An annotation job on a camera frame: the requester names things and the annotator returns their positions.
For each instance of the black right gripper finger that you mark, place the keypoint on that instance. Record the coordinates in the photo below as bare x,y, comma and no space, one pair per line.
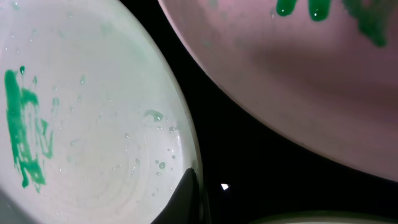
183,206

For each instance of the white plate with green stain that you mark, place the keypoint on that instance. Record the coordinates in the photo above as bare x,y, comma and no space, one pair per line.
321,73

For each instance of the round black tray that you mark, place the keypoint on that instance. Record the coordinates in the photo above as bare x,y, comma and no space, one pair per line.
249,171

